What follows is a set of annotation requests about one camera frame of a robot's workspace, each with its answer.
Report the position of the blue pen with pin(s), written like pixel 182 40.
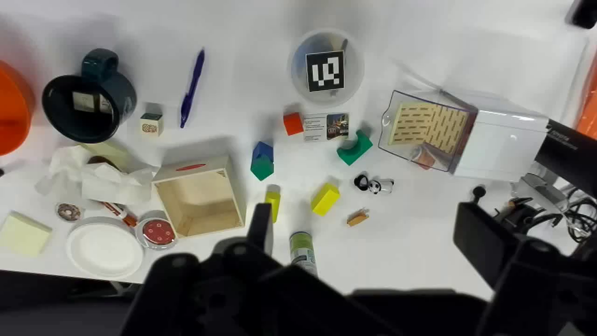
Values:
pixel 191 91

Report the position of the small picture card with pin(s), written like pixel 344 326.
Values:
pixel 338 126

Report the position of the blue and green block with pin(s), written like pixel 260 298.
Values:
pixel 262 162

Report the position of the clear box with pegboard insert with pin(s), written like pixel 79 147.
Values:
pixel 448 134

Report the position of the small black white toy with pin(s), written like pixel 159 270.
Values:
pixel 374 184

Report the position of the small tan wooden piece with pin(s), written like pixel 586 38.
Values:
pixel 357 218

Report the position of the red orange cube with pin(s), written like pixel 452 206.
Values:
pixel 293 124

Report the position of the orange flat tool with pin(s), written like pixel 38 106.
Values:
pixel 588 106

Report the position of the pale yellow sticky note pad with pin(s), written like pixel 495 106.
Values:
pixel 23 234

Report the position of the small wooden crate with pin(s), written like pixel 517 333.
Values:
pixel 198 203

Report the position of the small white card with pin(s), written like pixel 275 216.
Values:
pixel 314 128

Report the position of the red white bowl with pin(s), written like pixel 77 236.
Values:
pixel 157 231

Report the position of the orange plastic bowl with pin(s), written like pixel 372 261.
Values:
pixel 12 109

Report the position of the crumpled white tissue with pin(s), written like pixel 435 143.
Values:
pixel 94 180

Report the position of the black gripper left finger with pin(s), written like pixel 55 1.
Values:
pixel 206 292

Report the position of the green notched block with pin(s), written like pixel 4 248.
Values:
pixel 351 152

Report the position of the yellow cylinder block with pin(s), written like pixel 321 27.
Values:
pixel 273 203

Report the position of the printed wooden cube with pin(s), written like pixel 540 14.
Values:
pixel 152 124

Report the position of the red white sachet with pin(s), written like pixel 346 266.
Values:
pixel 112 208

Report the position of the small brown orange piece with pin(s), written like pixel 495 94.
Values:
pixel 129 221

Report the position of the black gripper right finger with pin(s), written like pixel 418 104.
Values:
pixel 534 287

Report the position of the yellow rectangular block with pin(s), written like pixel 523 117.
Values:
pixel 325 199

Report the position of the dark teal mug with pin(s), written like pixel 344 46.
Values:
pixel 88 106

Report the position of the small round brown token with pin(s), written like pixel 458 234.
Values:
pixel 70 212

